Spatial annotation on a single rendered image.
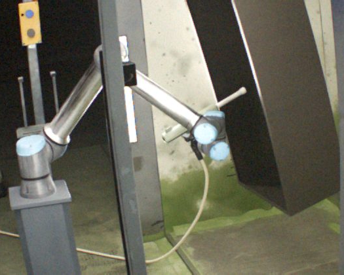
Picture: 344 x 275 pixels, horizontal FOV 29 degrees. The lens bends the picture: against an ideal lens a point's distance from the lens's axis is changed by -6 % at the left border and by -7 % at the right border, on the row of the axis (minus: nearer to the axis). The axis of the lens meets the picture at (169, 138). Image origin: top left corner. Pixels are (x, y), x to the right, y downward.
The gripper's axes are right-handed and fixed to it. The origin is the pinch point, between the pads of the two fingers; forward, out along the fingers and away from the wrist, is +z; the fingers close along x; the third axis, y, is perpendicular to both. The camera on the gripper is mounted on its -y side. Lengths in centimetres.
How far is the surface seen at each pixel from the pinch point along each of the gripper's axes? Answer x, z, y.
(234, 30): 51, 10, -28
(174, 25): 39, 63, -32
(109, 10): -34, -120, -96
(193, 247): -21, 32, 77
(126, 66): -37, -118, -79
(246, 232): 11, 33, 91
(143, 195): -25, 64, 47
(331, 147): 46, -51, 27
